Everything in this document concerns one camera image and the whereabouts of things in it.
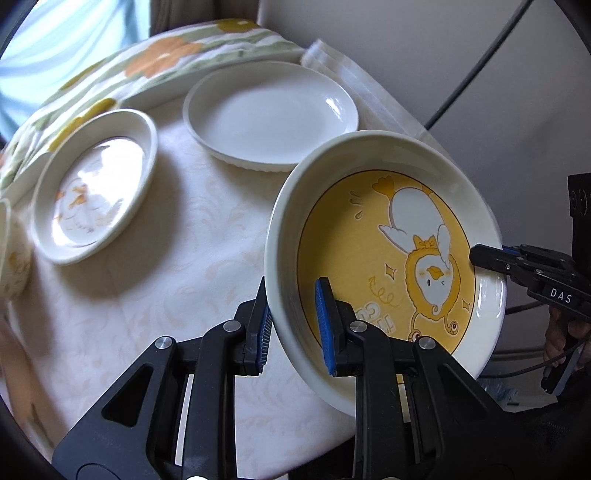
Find yellow duck plate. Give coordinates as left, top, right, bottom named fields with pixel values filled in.
left=264, top=130, right=507, bottom=415

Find white duck plate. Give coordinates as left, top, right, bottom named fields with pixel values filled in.
left=32, top=109, right=158, bottom=266

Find person's right hand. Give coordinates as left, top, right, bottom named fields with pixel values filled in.
left=543, top=306, right=590, bottom=361

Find small white cup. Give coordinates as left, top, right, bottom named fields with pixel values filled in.
left=1, top=199, right=32, bottom=301

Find plain white oval plate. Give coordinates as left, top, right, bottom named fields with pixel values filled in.
left=182, top=61, right=359, bottom=172

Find floral quilt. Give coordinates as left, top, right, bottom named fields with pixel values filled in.
left=1, top=19, right=304, bottom=194

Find light blue curtain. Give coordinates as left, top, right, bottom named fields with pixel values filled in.
left=1, top=1, right=150, bottom=141

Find black cable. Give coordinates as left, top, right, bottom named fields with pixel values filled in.
left=424, top=0, right=537, bottom=131

